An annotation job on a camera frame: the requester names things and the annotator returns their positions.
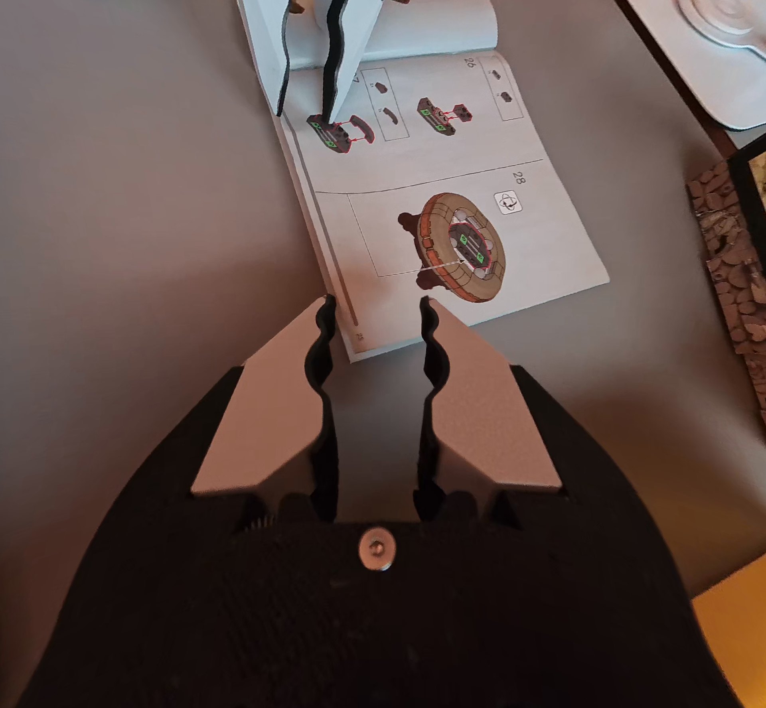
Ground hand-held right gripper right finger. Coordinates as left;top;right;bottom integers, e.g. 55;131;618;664
415;295;563;519

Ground instruction booklet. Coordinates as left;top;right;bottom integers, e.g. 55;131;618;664
221;0;611;365

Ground grey desk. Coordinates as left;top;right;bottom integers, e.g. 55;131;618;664
0;0;766;601

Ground white document stand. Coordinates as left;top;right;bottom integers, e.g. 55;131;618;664
592;0;766;131

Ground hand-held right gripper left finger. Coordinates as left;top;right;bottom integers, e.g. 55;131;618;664
191;294;339;520

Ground black bamboo set box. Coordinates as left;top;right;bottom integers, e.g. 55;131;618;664
685;134;766;416

